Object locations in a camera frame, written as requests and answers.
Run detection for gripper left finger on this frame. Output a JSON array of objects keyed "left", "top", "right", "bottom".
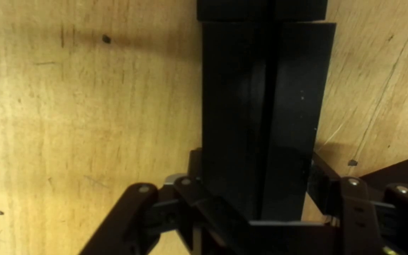
[{"left": 79, "top": 148, "right": 251, "bottom": 255}]

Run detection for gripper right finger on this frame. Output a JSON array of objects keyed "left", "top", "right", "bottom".
[{"left": 307, "top": 152, "right": 408, "bottom": 255}]

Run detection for long black plastic piece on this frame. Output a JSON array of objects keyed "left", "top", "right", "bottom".
[{"left": 201, "top": 21, "right": 336, "bottom": 224}]

